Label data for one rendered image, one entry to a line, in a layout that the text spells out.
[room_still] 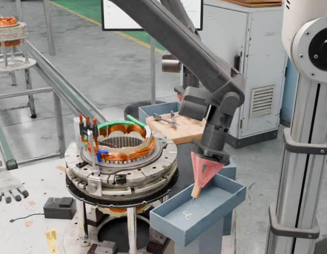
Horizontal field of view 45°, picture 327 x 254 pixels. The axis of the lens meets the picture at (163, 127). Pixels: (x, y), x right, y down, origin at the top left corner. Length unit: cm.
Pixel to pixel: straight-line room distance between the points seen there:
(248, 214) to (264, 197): 26
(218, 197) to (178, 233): 21
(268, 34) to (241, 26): 25
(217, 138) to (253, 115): 261
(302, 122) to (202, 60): 33
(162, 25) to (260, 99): 274
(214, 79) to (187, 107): 10
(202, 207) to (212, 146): 18
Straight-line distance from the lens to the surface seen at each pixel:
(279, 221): 119
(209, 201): 106
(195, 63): 85
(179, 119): 143
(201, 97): 90
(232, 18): 336
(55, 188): 161
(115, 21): 212
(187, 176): 139
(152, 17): 81
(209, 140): 93
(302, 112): 104
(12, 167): 189
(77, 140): 117
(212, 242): 106
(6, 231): 144
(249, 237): 260
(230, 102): 87
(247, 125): 354
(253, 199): 294
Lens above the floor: 163
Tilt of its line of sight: 24 degrees down
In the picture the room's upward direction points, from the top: straight up
